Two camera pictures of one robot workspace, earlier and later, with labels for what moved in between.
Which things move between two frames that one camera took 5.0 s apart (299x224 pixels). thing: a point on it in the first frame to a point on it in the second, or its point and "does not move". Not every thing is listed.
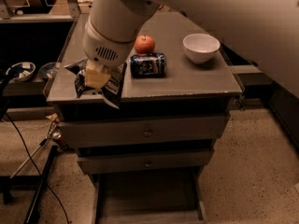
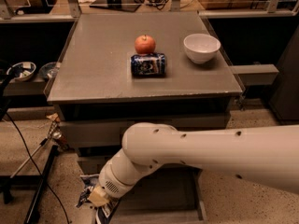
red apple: x=144 y=45 does not move
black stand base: x=7 y=182 does not move
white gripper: x=104 y=49 to x=109 y=184
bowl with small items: x=21 y=71 does not move
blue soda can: x=149 y=65 does not move
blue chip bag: x=111 y=91 to x=105 y=212
